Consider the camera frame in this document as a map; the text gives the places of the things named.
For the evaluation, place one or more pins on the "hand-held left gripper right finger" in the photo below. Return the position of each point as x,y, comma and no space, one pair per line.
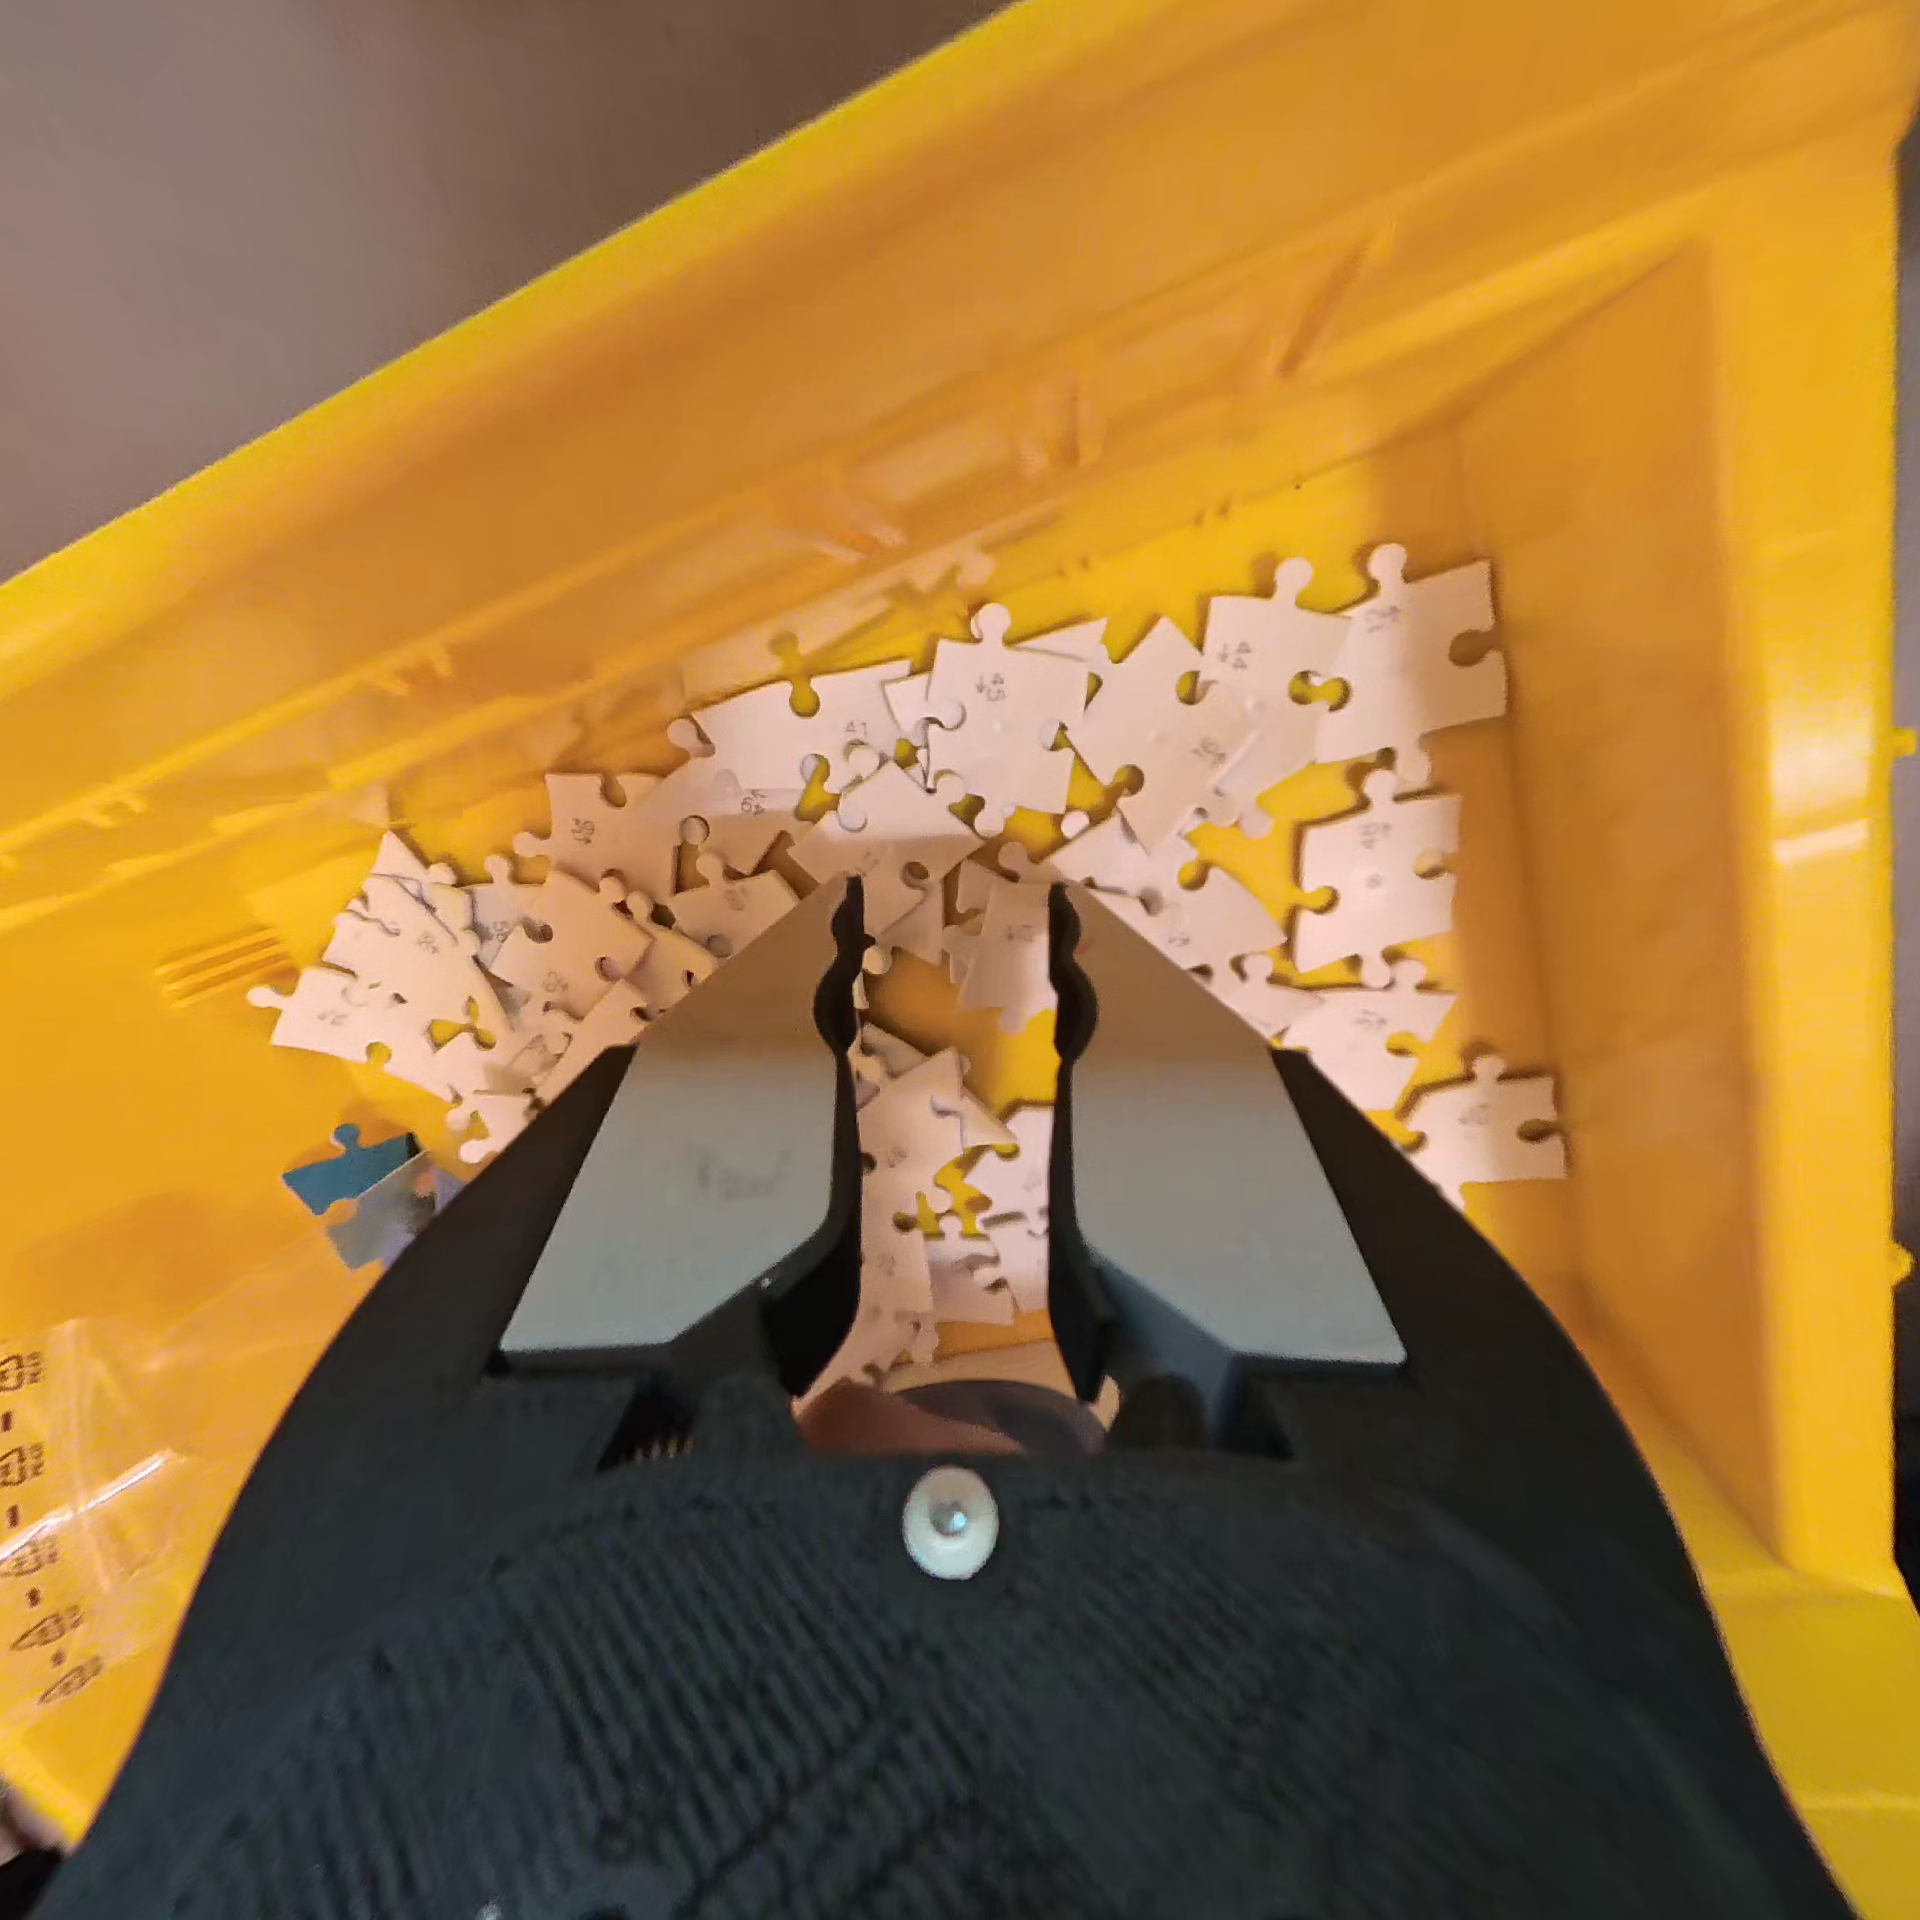
1213,1200

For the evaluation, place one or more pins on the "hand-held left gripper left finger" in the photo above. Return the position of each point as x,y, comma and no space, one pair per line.
674,1200

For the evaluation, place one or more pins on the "pile of white puzzle pieces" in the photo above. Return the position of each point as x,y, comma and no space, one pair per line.
1004,704

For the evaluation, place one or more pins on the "yellow plastic bin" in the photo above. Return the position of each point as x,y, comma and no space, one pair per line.
1050,376

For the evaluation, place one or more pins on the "silver-grey puzzle piece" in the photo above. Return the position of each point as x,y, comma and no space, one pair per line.
381,1229

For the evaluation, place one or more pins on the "teal puzzle piece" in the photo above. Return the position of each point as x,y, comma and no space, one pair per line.
353,1171

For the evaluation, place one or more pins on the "blue brown printed piece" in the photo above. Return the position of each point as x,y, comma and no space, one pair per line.
944,1419

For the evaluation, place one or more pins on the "clear plastic bag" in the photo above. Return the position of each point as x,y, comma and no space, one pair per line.
136,1485

